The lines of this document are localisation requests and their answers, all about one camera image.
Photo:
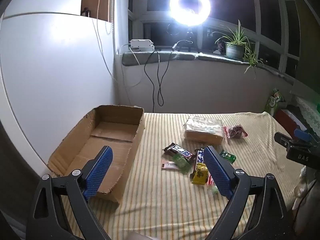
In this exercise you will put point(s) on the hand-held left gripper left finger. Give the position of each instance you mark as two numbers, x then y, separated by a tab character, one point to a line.
98	172

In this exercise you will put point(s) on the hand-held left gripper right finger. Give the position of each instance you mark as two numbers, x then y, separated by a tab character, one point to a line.
217	172

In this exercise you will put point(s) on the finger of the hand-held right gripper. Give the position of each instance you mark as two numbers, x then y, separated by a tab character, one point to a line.
282	138
302	134

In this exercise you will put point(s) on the pale pink candy packet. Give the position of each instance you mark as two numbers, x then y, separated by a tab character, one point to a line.
211	183

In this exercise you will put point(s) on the yellow snack packet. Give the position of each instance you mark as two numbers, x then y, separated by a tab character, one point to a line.
200	173

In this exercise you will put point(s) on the small green candy packet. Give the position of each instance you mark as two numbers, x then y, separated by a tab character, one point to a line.
227	155

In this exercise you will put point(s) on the brown chocolate bar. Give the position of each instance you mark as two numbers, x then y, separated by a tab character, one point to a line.
199	156
178	150

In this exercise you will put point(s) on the clear green snack packet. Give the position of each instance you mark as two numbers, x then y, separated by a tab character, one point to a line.
181	162

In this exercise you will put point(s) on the brown cardboard box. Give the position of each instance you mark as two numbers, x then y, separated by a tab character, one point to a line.
110	130

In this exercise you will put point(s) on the bread loaf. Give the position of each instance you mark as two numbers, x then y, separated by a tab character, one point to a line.
202	130

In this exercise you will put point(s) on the red snack packet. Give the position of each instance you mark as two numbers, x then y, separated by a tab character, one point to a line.
236	131

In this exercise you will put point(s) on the pink white snack packet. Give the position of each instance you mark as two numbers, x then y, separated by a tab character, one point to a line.
168	165

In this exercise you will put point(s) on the person's right hand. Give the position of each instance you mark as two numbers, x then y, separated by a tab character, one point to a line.
303	187

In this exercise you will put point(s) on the red box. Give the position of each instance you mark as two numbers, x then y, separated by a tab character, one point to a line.
285	117

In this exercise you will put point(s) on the white lace cloth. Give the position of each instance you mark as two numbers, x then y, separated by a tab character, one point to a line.
308	111

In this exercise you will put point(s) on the green bag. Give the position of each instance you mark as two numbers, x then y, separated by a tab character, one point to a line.
273	101

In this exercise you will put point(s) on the striped blanket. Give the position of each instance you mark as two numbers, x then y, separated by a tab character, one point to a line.
162	205

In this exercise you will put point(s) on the grey windowsill pad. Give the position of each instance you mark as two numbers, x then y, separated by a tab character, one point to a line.
155	58
225	59

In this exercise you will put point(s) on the potted spider plant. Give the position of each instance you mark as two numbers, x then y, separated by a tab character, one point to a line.
235	50

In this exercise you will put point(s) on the white wardrobe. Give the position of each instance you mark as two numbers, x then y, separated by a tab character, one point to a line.
50	80

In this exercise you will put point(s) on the small dark figurine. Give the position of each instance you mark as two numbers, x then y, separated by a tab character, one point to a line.
220	46

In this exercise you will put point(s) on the white power box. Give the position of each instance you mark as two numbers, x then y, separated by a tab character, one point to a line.
141	44

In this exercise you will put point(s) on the black tripod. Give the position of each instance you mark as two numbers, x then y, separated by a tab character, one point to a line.
189	36

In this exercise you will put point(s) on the window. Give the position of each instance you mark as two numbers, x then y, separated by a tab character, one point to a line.
225	0

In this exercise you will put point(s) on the small dark bottle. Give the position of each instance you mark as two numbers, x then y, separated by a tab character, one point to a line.
86	12

